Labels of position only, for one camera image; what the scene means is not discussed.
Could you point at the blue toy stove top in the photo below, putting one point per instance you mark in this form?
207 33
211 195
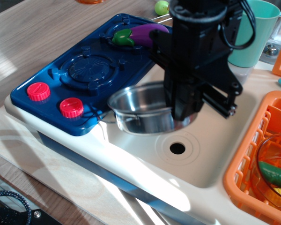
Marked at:
92 70

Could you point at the green toy vegetable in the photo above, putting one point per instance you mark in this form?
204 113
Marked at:
270 173

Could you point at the clear orange plastic bowl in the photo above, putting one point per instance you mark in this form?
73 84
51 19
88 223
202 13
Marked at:
269 150

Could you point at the red stove knob right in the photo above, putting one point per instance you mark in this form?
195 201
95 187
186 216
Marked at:
71 107

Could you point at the black mount plate with screw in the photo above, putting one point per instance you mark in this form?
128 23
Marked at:
40 217

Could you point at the orange object at top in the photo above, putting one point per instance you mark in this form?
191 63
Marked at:
90 1

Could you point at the green toy fruit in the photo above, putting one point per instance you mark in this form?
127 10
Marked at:
162 7

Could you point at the red stove knob left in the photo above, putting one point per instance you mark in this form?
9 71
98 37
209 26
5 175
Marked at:
38 91

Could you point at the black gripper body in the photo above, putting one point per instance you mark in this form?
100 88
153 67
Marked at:
198 47

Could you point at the red stove knob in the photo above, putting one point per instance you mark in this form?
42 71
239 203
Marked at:
71 107
38 91

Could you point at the metal pot with lid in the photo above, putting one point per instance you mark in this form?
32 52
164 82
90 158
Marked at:
273 45

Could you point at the grey toy faucet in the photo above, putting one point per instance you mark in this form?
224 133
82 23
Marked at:
241 73

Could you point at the orange dish rack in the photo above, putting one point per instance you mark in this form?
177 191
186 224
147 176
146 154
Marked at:
237 183

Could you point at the stainless steel pan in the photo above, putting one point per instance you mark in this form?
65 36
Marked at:
141 110

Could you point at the purple toy eggplant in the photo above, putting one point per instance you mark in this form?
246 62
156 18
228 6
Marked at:
138 35

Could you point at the beige toy sink unit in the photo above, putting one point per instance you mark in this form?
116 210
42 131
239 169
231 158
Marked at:
180 173

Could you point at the teal plastic cup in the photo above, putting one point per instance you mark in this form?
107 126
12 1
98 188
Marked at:
266 15

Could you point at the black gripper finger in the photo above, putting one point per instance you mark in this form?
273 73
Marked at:
187 99
170 89

